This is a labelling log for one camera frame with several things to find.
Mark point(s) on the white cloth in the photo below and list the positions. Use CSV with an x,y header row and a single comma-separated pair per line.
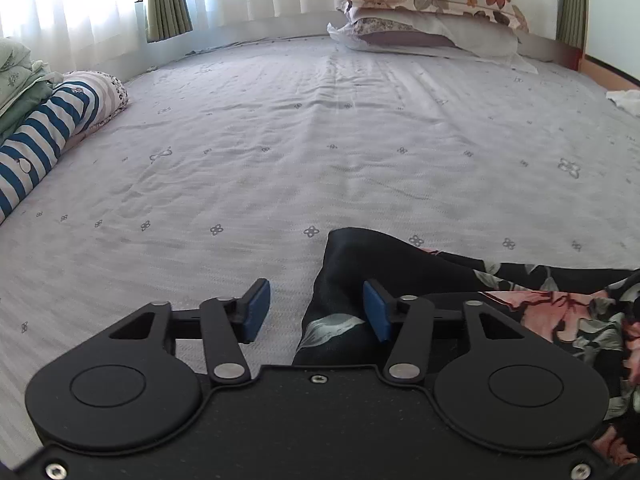
x,y
625,100

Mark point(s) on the wooden bed frame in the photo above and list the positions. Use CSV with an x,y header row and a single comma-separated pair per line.
x,y
607,67

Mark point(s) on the light green floral quilt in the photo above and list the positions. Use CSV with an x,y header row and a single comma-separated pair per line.
x,y
12,65

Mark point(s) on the blue and pink striped quilt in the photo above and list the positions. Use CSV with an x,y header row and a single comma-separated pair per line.
x,y
45,130

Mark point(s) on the black floral pants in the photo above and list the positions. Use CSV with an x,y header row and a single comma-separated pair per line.
x,y
345,270

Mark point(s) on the plain green blanket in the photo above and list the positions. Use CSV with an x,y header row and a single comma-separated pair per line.
x,y
27,100

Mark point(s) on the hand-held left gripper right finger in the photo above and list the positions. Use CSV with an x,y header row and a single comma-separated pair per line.
x,y
375,310

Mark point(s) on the grey patterned bed sheet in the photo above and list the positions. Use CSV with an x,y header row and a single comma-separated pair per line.
x,y
320,150

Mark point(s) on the green curtain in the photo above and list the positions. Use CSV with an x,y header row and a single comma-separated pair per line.
x,y
167,0
572,0

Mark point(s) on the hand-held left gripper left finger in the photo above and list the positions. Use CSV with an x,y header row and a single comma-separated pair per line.
x,y
257,310

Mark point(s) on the lilac pillow with white frill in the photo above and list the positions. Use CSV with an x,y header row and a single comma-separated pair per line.
x,y
450,37

